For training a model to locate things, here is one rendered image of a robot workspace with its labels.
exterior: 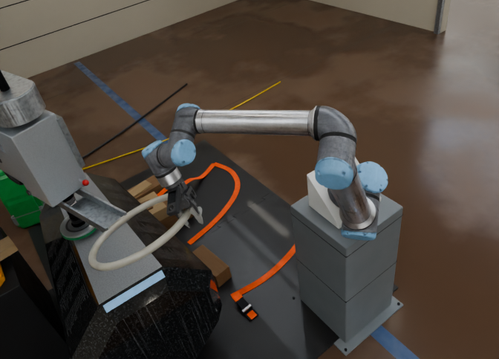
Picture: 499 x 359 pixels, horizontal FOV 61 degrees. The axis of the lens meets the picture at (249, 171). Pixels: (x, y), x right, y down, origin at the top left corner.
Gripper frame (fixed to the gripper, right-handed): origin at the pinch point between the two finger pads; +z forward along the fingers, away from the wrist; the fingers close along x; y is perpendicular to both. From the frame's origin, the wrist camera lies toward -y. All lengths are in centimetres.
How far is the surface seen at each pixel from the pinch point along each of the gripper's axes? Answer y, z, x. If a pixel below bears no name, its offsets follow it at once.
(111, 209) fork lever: 20, -10, 48
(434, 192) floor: 168, 126, -95
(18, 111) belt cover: 13, -68, 53
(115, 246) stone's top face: 26, 13, 65
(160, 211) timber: 119, 45, 96
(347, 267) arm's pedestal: 27, 61, -44
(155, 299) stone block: 3, 34, 42
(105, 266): -23.6, -6.7, 27.5
